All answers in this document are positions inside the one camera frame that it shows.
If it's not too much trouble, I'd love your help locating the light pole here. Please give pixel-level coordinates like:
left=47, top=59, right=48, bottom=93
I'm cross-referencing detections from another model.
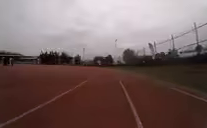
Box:
left=81, top=47, right=86, bottom=64

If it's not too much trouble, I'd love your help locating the red running track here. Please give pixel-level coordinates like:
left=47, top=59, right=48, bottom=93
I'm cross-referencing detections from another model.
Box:
left=0, top=63, right=207, bottom=128

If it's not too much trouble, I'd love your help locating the row of dark trees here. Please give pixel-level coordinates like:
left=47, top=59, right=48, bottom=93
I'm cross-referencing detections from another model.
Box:
left=38, top=48, right=139, bottom=66

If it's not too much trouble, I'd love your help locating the low building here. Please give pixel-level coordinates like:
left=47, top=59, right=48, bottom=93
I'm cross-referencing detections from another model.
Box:
left=0, top=50, right=39, bottom=65

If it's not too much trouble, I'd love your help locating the dark hedge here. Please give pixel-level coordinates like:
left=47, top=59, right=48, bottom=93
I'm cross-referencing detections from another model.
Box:
left=137, top=52, right=207, bottom=66

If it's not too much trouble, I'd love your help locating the green grass field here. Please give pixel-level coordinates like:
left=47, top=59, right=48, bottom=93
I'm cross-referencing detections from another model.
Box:
left=104, top=63, right=207, bottom=98

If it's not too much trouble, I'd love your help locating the group of people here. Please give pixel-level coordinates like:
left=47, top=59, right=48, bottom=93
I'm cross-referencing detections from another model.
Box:
left=1, top=56, right=15, bottom=67

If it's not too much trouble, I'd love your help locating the tall fence with posts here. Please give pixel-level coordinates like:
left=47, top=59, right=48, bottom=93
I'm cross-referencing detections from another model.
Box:
left=147, top=18, right=207, bottom=56

